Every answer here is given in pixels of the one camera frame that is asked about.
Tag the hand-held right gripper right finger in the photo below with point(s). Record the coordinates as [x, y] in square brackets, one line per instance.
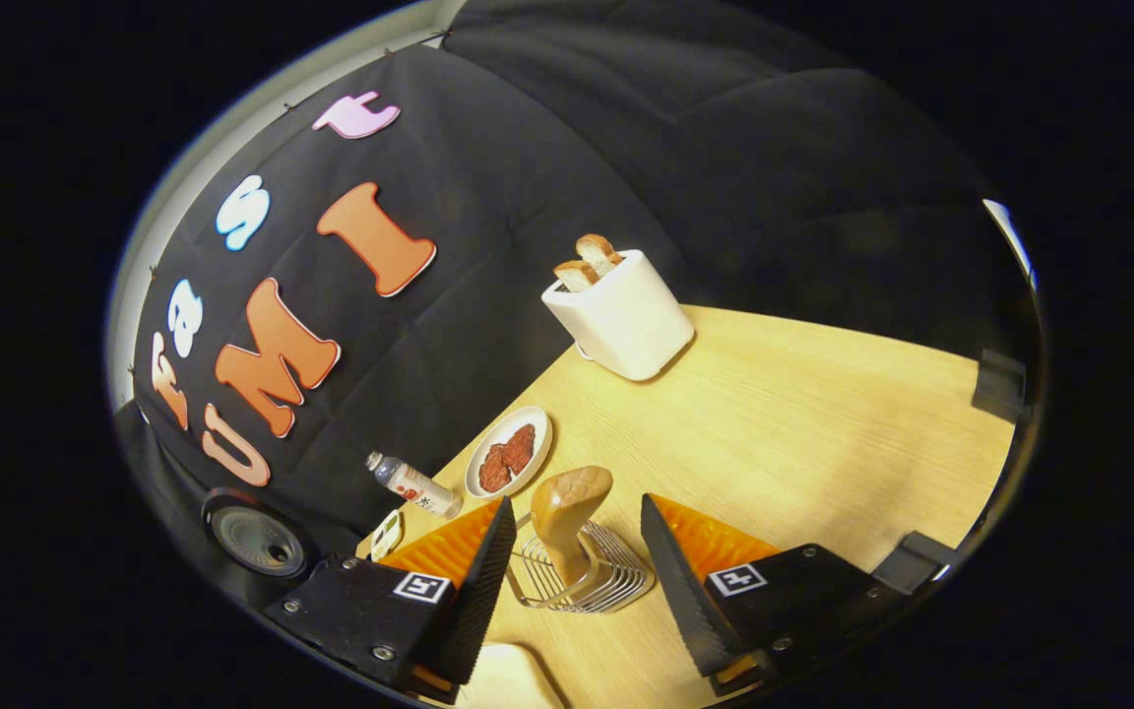
[685, 591]

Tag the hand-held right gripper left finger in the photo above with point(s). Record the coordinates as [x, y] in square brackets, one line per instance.
[483, 591]

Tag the wooden spoon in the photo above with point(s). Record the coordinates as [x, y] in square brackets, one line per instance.
[567, 502]

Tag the dark lidded rice cooker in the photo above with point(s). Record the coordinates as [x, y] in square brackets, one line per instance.
[257, 542]

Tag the small white condiment dish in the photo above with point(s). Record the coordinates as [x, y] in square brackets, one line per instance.
[387, 535]

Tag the red meat piece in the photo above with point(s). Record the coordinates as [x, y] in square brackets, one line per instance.
[494, 470]
[520, 448]

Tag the small clear bottle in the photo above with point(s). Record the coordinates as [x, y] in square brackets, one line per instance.
[419, 487]

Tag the white round plate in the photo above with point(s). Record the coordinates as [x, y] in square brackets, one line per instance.
[537, 423]

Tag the black table clamp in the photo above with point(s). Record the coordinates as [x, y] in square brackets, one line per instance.
[1000, 386]
[916, 563]

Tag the white toaster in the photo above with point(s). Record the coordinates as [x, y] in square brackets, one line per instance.
[626, 325]

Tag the black backdrop cloth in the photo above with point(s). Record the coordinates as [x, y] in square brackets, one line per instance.
[724, 148]

